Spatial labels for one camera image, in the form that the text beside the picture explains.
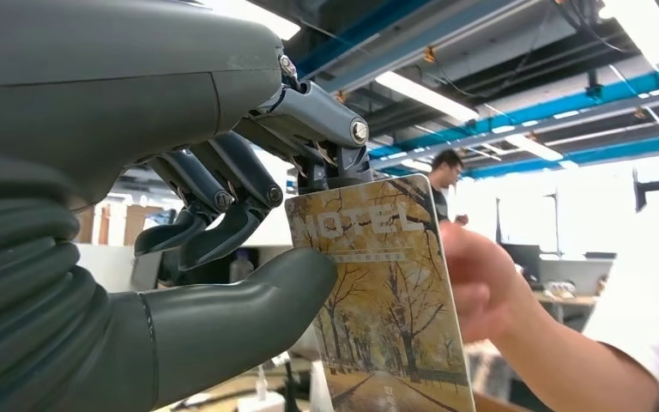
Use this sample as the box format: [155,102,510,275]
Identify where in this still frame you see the dark desk monitor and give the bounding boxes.
[499,243,544,282]

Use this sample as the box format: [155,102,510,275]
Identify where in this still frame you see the long ceiling light panel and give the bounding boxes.
[374,70,481,124]
[502,133,565,163]
[201,0,302,41]
[599,0,659,66]

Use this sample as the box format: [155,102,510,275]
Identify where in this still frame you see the background person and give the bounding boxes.
[426,148,471,227]

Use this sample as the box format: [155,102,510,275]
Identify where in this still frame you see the clear plastic bottle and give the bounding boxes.
[228,249,257,284]

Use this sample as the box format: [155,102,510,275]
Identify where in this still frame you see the hotel room key card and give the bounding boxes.
[283,173,477,412]

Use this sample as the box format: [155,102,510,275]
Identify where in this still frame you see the blue ceiling beam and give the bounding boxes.
[380,130,659,180]
[369,59,659,161]
[295,0,438,81]

